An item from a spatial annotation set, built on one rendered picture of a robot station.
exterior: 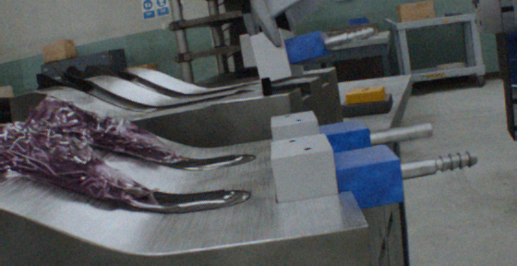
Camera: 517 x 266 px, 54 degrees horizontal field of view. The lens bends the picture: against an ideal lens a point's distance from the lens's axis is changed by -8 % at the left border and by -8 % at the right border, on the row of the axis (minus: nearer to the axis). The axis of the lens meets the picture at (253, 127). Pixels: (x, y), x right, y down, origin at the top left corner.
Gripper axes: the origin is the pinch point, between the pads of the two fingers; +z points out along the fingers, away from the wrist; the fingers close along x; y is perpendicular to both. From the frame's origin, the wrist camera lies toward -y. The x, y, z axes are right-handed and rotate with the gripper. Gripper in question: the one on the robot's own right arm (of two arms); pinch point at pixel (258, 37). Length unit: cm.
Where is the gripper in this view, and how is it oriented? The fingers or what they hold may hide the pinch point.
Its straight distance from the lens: 93.8
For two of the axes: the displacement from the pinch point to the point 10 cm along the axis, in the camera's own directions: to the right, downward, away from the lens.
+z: 1.7, 9.7, 1.6
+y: 9.3, -1.0, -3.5
